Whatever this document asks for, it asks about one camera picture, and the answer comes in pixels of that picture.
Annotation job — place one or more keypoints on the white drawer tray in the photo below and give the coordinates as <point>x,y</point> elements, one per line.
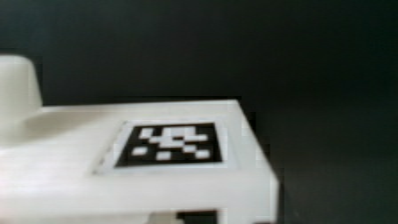
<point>149,163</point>

